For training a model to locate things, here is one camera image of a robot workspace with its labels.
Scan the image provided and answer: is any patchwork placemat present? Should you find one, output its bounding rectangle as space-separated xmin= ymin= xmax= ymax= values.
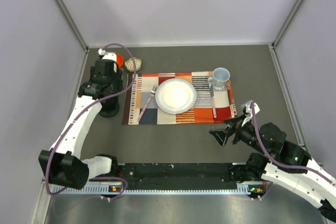
xmin=122 ymin=71 xmax=237 ymax=125

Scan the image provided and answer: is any small patterned bowl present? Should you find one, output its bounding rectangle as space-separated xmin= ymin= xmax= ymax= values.
xmin=124 ymin=58 xmax=142 ymax=72

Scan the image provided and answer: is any orange bowl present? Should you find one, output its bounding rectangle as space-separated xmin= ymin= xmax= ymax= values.
xmin=117 ymin=54 xmax=124 ymax=68

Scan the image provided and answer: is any pink handled fork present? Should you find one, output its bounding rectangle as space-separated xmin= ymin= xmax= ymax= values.
xmin=137 ymin=86 xmax=158 ymax=122

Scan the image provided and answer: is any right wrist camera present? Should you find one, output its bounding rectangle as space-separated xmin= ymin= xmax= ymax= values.
xmin=241 ymin=100 xmax=260 ymax=126

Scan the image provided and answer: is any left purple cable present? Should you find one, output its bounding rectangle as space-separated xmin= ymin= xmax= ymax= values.
xmin=45 ymin=42 xmax=138 ymax=201

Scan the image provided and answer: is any black clamp phone stand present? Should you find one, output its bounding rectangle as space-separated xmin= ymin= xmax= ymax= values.
xmin=99 ymin=69 xmax=123 ymax=118

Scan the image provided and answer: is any white plate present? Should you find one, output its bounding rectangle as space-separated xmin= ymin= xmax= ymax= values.
xmin=155 ymin=78 xmax=197 ymax=114

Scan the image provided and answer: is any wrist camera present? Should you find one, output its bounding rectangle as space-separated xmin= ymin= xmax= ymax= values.
xmin=241 ymin=100 xmax=260 ymax=126
xmin=98 ymin=48 xmax=119 ymax=72

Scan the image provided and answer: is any light blue cup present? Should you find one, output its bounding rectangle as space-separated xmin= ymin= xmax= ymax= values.
xmin=208 ymin=67 xmax=230 ymax=90

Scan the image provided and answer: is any slotted cable duct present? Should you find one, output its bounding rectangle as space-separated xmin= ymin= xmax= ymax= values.
xmin=49 ymin=184 xmax=266 ymax=195

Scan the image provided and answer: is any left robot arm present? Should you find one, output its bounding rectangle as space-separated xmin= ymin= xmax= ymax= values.
xmin=38 ymin=53 xmax=123 ymax=189

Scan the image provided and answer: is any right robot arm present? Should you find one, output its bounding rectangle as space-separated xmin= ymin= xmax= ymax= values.
xmin=210 ymin=115 xmax=335 ymax=222

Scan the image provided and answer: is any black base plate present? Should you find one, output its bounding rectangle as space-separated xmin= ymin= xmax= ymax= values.
xmin=98 ymin=163 xmax=251 ymax=190

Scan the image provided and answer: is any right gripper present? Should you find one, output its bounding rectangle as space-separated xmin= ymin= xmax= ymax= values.
xmin=209 ymin=113 xmax=271 ymax=156

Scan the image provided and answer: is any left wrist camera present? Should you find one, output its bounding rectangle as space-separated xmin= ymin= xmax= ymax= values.
xmin=98 ymin=48 xmax=119 ymax=72

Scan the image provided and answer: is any pink handled knife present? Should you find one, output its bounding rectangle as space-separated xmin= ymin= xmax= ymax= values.
xmin=209 ymin=84 xmax=217 ymax=118

